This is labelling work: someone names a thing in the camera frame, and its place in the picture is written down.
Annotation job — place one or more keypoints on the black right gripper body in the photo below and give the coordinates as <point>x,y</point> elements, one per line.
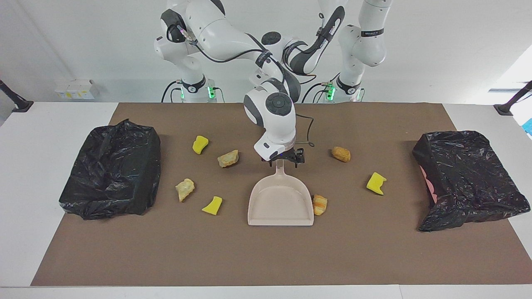
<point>291,154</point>

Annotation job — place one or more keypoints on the beige plastic dustpan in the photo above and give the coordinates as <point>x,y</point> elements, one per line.
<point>280,203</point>

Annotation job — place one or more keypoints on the brown croquette toy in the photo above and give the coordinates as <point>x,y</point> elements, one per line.
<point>341,154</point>

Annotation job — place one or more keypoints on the pale dumpling toy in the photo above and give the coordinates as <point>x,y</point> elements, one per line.
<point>227,159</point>
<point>184,189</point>

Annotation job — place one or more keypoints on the striped croissant toy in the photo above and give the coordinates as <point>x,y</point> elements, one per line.
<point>320,204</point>

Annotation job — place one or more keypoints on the yellow sponge piece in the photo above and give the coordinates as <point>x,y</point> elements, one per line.
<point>213,206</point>
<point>375,183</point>
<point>200,144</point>

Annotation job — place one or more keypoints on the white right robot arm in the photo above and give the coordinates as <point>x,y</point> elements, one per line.
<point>272,116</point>

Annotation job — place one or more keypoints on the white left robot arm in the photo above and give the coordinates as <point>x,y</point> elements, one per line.
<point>365,45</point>

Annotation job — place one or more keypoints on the pink bin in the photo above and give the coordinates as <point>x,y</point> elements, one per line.
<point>430,191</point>

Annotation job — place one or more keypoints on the black plastic trash bag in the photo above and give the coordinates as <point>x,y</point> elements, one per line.
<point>108,182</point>
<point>469,182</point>

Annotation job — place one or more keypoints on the brown table mat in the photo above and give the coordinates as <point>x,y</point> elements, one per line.
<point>266,257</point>

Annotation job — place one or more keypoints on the white box with yellow label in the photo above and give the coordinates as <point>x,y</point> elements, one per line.
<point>82,89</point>
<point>62,93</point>

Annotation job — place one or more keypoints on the blue object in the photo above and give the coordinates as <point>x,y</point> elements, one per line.
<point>528,126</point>

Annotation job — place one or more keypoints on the black camera stand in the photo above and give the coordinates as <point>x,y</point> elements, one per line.
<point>16,101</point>
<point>513,101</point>

